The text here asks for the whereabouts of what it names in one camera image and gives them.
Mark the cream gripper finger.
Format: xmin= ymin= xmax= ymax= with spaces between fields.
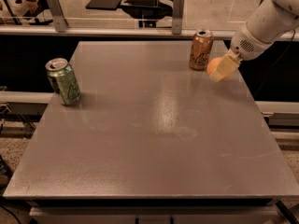
xmin=216 ymin=55 xmax=240 ymax=77

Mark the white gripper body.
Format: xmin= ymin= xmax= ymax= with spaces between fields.
xmin=228 ymin=22 xmax=276 ymax=62

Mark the orange fruit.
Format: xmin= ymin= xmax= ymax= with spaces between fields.
xmin=206 ymin=57 xmax=228 ymax=81

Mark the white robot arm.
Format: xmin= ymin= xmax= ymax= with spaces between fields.
xmin=207 ymin=0 xmax=299 ymax=81

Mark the orange soda can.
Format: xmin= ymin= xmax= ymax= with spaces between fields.
xmin=189 ymin=30 xmax=214 ymax=70

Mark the green soda can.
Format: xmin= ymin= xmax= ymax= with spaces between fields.
xmin=45 ymin=58 xmax=80 ymax=105

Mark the black office chair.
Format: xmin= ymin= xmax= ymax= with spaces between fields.
xmin=86 ymin=0 xmax=175 ymax=28

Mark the middle metal bracket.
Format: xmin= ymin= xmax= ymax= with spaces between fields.
xmin=172 ymin=0 xmax=185 ymax=35

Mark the left metal bracket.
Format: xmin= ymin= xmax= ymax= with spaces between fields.
xmin=46 ymin=0 xmax=68 ymax=32

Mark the metal rail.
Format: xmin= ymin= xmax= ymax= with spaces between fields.
xmin=0 ymin=25 xmax=299 ymax=42

